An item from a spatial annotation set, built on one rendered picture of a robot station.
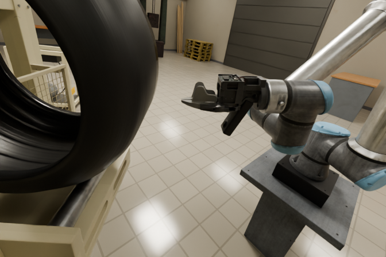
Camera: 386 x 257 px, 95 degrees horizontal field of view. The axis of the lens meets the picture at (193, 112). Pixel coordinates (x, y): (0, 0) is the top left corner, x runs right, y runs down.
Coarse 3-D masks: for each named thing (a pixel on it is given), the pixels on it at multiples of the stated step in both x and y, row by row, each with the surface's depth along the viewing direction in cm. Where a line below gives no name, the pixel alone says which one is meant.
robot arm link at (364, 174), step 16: (384, 96) 62; (384, 112) 62; (368, 128) 67; (384, 128) 63; (352, 144) 73; (368, 144) 68; (384, 144) 65; (336, 160) 79; (352, 160) 72; (368, 160) 68; (384, 160) 66; (352, 176) 73; (368, 176) 68; (384, 176) 66
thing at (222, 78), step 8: (224, 80) 43; (232, 80) 43; (240, 80) 44; (248, 80) 45; (256, 80) 45; (264, 80) 43; (224, 88) 42; (232, 88) 44; (240, 88) 42; (248, 88) 44; (256, 88) 44; (264, 88) 44; (224, 96) 44; (232, 96) 44; (240, 96) 43; (248, 96) 46; (256, 96) 46; (264, 96) 44; (224, 104) 44; (232, 104) 44; (240, 104) 44; (256, 104) 47; (264, 104) 44
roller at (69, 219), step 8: (96, 176) 46; (80, 184) 42; (88, 184) 43; (96, 184) 45; (72, 192) 40; (80, 192) 40; (88, 192) 42; (64, 200) 39; (72, 200) 38; (80, 200) 39; (64, 208) 37; (72, 208) 37; (80, 208) 39; (56, 216) 35; (64, 216) 35; (72, 216) 36; (48, 224) 34; (56, 224) 34; (64, 224) 34; (72, 224) 36
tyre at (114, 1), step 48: (48, 0) 22; (96, 0) 24; (96, 48) 25; (144, 48) 34; (0, 96) 54; (96, 96) 28; (144, 96) 34; (0, 144) 48; (48, 144) 54; (96, 144) 32; (0, 192) 37
